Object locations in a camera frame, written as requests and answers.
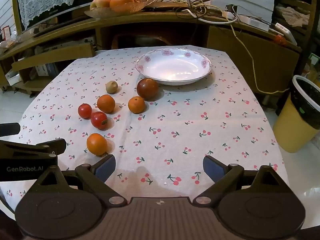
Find large orange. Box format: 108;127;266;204
109;0;135;13

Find yellow pink apple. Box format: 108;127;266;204
90;0;111;10

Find white router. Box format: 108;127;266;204
274;23;296;43

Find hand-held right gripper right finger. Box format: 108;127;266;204
192;155;293;207

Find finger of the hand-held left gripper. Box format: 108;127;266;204
0;138;67;158
0;122;21;137

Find wooden desk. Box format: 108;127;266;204
0;4;303;98

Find yellow trash bin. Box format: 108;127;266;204
272;75;320;153

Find cherry print tablecloth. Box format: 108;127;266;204
0;46;288;203

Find white cable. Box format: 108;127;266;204
181;9;237;25

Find small orange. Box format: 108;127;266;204
97;94;116;114
128;96;146;114
86;133;108;156

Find white vented box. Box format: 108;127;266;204
236;14;272;31

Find white power strip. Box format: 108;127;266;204
222;11;241;21

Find white floral plate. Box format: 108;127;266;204
135;48;212;85

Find glass fruit bowl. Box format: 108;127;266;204
84;2;148;18

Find small brown kiwi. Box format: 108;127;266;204
105;81;118;94

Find dark shelving unit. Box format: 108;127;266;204
274;0;320;80

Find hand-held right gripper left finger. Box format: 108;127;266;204
30;154;127;207

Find large dark red tomato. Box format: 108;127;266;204
136;78;159;100

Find tangled black cables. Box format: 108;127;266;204
175;2;225;20

